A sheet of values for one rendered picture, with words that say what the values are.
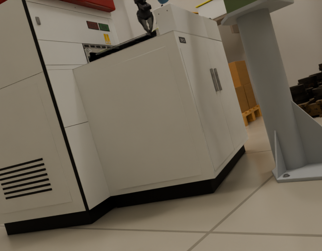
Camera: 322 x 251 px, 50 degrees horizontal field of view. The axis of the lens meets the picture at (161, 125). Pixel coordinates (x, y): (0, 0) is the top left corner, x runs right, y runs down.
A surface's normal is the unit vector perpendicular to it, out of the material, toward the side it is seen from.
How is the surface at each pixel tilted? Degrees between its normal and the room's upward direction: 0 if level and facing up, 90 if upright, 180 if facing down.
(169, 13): 90
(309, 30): 90
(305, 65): 90
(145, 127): 90
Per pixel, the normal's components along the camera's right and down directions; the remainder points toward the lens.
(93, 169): 0.87, -0.23
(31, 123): -0.39, 0.17
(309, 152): -0.62, 0.22
